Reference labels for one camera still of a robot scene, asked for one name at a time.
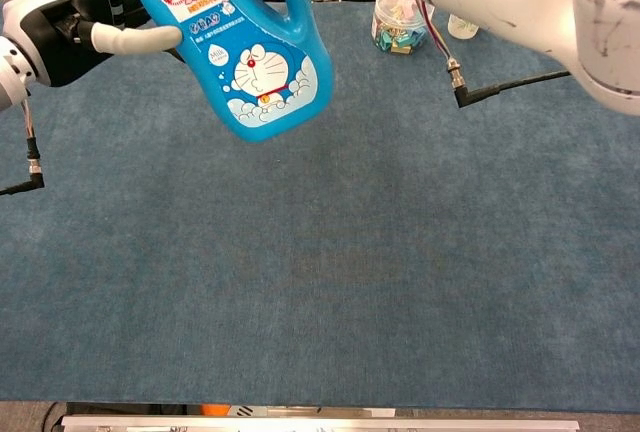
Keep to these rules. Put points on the aluminium profile rail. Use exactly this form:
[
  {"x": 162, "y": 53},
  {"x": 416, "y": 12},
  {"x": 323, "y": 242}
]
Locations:
[{"x": 320, "y": 424}]

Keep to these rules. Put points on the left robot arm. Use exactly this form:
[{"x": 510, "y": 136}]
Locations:
[{"x": 11, "y": 77}]

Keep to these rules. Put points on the white paper cup flower print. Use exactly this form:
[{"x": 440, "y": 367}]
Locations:
[{"x": 462, "y": 27}]

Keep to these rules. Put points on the blue-green table cloth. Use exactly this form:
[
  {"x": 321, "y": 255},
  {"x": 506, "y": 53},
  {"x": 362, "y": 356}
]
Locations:
[{"x": 375, "y": 252}]

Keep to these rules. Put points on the clear jar of colourful clips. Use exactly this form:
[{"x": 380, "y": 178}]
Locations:
[{"x": 397, "y": 32}]

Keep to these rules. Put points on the blue detergent bottle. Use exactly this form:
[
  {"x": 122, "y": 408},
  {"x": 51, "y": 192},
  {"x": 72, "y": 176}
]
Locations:
[{"x": 260, "y": 77}]

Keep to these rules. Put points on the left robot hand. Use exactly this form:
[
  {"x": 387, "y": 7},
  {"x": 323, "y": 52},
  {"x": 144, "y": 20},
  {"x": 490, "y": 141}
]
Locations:
[{"x": 55, "y": 42}]

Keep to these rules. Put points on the orange object under table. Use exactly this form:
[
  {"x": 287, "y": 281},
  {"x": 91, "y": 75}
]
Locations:
[{"x": 216, "y": 410}]

